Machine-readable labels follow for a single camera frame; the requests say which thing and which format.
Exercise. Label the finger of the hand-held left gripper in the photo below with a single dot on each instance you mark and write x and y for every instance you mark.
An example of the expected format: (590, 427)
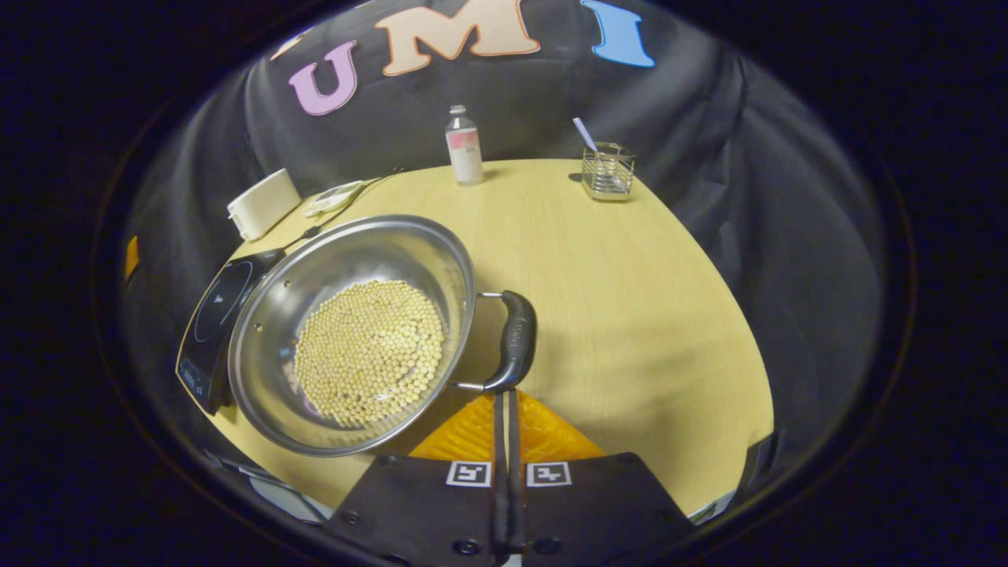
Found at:
(131, 258)

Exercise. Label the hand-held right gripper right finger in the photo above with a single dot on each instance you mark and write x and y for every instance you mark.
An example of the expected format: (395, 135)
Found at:
(598, 512)

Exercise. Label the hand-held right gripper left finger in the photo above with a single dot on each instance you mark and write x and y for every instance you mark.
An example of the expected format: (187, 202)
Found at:
(425, 512)

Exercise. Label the black induction cooktop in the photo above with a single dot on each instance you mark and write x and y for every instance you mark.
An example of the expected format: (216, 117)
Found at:
(213, 315)

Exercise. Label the pile of yellow beans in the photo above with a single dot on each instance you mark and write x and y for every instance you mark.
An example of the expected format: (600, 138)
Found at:
(370, 354)

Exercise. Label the stainless steel pot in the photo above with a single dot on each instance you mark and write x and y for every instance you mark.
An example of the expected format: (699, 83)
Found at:
(354, 252)

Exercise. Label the white toaster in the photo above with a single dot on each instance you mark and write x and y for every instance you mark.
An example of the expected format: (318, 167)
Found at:
(264, 205)

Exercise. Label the white divided dish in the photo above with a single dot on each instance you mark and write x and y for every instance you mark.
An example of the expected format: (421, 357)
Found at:
(332, 198)

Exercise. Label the clear bottle with pink label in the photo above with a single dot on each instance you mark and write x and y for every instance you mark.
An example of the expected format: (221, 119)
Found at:
(465, 153)

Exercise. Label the striped straw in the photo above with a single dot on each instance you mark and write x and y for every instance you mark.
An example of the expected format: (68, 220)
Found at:
(585, 134)

